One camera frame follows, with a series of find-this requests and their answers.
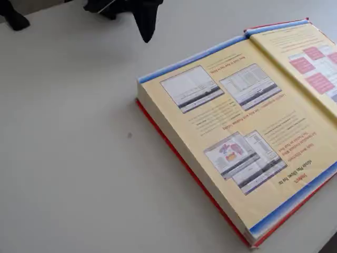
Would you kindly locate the red anatomy textbook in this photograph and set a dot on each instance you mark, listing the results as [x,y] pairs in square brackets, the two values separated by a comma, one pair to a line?
[237,131]

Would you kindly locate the black stand foot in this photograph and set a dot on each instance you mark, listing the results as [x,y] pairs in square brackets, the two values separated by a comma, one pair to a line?
[15,21]

